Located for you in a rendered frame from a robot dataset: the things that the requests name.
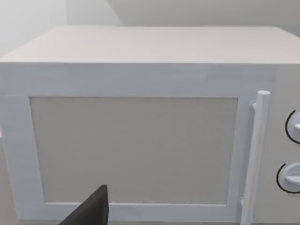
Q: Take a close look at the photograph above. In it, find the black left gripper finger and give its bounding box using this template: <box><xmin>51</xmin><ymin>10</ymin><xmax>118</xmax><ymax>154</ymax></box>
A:
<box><xmin>59</xmin><ymin>184</ymin><xmax>110</xmax><ymax>225</ymax></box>

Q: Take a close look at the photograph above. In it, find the pale microwave door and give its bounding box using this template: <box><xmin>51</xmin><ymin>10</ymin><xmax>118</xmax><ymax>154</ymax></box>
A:
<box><xmin>0</xmin><ymin>62</ymin><xmax>275</xmax><ymax>223</ymax></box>

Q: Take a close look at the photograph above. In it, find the pale microwave knob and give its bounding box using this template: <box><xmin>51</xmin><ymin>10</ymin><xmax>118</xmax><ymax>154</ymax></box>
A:
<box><xmin>276</xmin><ymin>162</ymin><xmax>300</xmax><ymax>194</ymax></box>
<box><xmin>285</xmin><ymin>109</ymin><xmax>300</xmax><ymax>144</ymax></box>

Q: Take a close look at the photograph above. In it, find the pale microwave door handle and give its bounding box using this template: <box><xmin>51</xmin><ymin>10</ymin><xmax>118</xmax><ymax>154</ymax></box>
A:
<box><xmin>238</xmin><ymin>90</ymin><xmax>270</xmax><ymax>225</ymax></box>

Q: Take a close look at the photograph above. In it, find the pale microwave oven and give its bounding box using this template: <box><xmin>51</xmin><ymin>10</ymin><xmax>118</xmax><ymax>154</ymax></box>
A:
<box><xmin>0</xmin><ymin>25</ymin><xmax>300</xmax><ymax>225</ymax></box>

